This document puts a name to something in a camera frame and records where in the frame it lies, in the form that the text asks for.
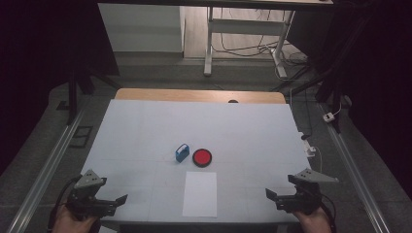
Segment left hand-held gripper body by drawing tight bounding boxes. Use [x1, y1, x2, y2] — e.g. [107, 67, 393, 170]
[66, 169, 119, 221]

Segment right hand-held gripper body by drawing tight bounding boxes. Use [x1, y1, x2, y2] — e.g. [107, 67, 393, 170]
[275, 167, 340, 216]

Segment white paper sheet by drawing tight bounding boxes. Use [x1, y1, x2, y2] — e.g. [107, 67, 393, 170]
[182, 171, 219, 218]

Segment blue stamp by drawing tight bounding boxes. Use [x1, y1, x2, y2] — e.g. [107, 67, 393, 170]
[175, 143, 190, 164]

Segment round red ink pad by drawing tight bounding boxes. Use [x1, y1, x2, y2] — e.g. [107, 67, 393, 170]
[191, 148, 214, 168]

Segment person's right hand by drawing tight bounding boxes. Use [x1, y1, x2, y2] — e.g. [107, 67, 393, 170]
[292, 206, 334, 233]

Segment person's left hand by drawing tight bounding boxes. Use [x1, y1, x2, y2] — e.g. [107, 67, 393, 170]
[51, 205, 100, 233]

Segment black metal stand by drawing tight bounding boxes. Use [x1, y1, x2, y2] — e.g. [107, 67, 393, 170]
[271, 62, 345, 134]
[65, 62, 121, 126]

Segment large white table cover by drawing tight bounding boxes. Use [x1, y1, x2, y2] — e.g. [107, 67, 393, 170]
[59, 98, 329, 225]

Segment wooden table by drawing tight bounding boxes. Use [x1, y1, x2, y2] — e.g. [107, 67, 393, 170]
[114, 87, 287, 105]

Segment dark curtain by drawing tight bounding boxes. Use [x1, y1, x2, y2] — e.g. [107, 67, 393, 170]
[287, 0, 412, 198]
[0, 0, 121, 178]

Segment white cabinet panel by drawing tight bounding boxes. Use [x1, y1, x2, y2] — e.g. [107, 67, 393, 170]
[97, 3, 185, 53]

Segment left hand-held gripper cable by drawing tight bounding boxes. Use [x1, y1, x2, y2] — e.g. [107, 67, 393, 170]
[48, 175, 83, 231]

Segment hand-held gripper cable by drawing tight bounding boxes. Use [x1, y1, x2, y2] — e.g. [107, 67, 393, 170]
[315, 192, 338, 233]
[48, 175, 83, 231]

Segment right hand-held gripper cable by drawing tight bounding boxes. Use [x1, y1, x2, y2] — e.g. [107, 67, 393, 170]
[315, 192, 338, 233]

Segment aluminium rail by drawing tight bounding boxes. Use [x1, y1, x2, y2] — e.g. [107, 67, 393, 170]
[318, 102, 393, 233]
[5, 105, 87, 233]

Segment black floor frame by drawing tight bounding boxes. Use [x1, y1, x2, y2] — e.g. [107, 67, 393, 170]
[69, 125, 94, 150]

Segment tangle of floor cables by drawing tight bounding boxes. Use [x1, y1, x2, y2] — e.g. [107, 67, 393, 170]
[212, 8, 309, 83]

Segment white desk frame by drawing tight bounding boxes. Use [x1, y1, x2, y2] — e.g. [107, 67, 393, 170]
[203, 6, 296, 80]

